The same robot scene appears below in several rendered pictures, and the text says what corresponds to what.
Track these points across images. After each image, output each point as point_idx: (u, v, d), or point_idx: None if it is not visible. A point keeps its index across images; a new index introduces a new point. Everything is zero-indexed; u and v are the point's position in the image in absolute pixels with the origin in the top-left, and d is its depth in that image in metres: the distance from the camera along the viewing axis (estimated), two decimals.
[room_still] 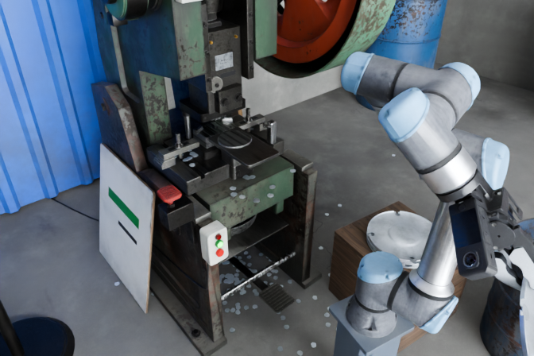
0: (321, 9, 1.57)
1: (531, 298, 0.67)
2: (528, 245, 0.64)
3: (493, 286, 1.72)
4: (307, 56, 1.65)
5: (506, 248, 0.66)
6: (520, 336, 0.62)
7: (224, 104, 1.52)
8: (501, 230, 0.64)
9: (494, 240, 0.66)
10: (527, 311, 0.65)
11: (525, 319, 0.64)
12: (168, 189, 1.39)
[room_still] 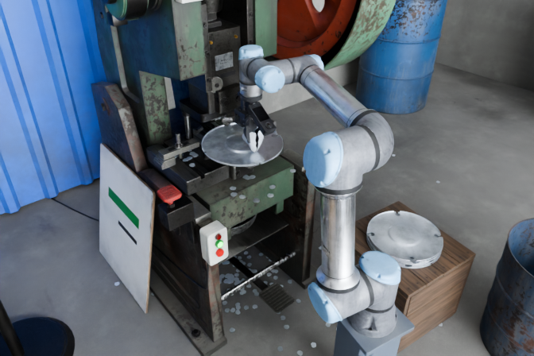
0: None
1: (273, 141, 1.60)
2: None
3: (493, 286, 1.72)
4: None
5: None
6: None
7: (224, 104, 1.52)
8: None
9: None
10: (273, 136, 1.63)
11: (272, 134, 1.64)
12: (168, 189, 1.39)
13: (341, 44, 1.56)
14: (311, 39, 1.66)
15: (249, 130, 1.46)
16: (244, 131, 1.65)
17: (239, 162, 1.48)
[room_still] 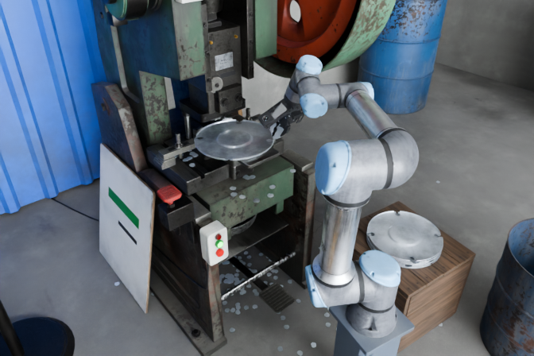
0: None
1: (246, 125, 1.71)
2: (284, 131, 1.53)
3: (493, 286, 1.72)
4: (336, 32, 1.50)
5: (280, 125, 1.53)
6: (229, 121, 1.74)
7: (224, 104, 1.52)
8: (284, 121, 1.50)
9: (280, 119, 1.52)
10: (239, 123, 1.72)
11: (236, 122, 1.72)
12: (168, 189, 1.39)
13: None
14: None
15: None
16: (215, 133, 1.65)
17: (262, 148, 1.56)
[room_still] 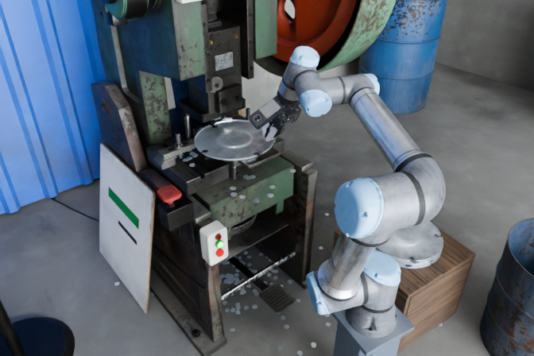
0: (276, 17, 1.76)
1: (204, 145, 1.58)
2: (279, 132, 1.38)
3: (493, 286, 1.72)
4: None
5: (273, 125, 1.38)
6: (209, 156, 1.51)
7: (224, 104, 1.52)
8: (278, 120, 1.35)
9: (273, 119, 1.37)
10: None
11: None
12: (168, 189, 1.39)
13: None
14: None
15: None
16: (238, 151, 1.54)
17: (230, 124, 1.72)
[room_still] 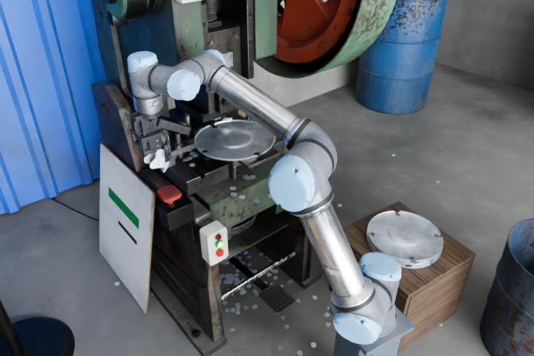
0: None
1: (245, 154, 1.53)
2: None
3: (493, 286, 1.72)
4: None
5: None
6: (268, 150, 1.55)
7: (224, 104, 1.52)
8: None
9: None
10: None
11: None
12: (168, 189, 1.39)
13: None
14: (323, 32, 1.59)
15: (168, 145, 1.27)
16: (257, 137, 1.63)
17: (201, 142, 1.59)
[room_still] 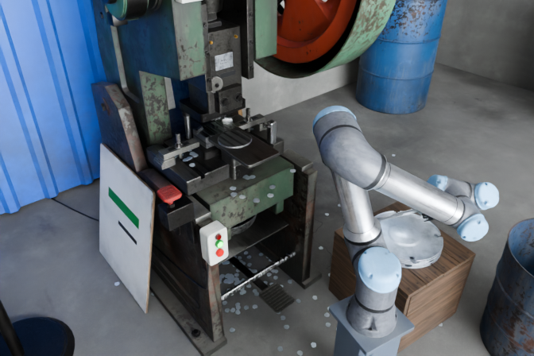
0: (321, 9, 1.57)
1: None
2: None
3: (493, 286, 1.72)
4: (307, 56, 1.65)
5: None
6: (411, 213, 1.57)
7: (224, 104, 1.52)
8: None
9: None
10: None
11: None
12: (168, 189, 1.39)
13: None
14: None
15: None
16: None
17: None
